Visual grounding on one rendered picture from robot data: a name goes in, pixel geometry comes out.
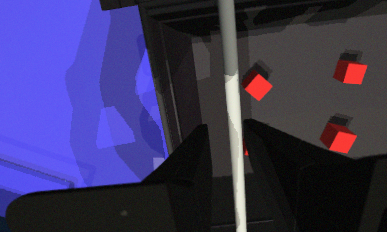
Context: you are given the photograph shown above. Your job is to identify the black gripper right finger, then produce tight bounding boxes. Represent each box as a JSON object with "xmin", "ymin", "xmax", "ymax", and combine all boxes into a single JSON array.
[{"xmin": 243, "ymin": 119, "xmax": 387, "ymax": 232}]

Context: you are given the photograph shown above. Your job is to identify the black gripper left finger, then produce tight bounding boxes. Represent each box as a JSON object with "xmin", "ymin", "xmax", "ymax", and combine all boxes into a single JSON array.
[{"xmin": 5, "ymin": 124, "xmax": 213, "ymax": 232}]

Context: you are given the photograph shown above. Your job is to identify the small red block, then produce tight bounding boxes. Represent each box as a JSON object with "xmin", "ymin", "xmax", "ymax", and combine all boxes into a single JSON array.
[
  {"xmin": 333, "ymin": 60, "xmax": 367, "ymax": 84},
  {"xmin": 320, "ymin": 123, "xmax": 357, "ymax": 153},
  {"xmin": 241, "ymin": 69, "xmax": 272, "ymax": 100}
]

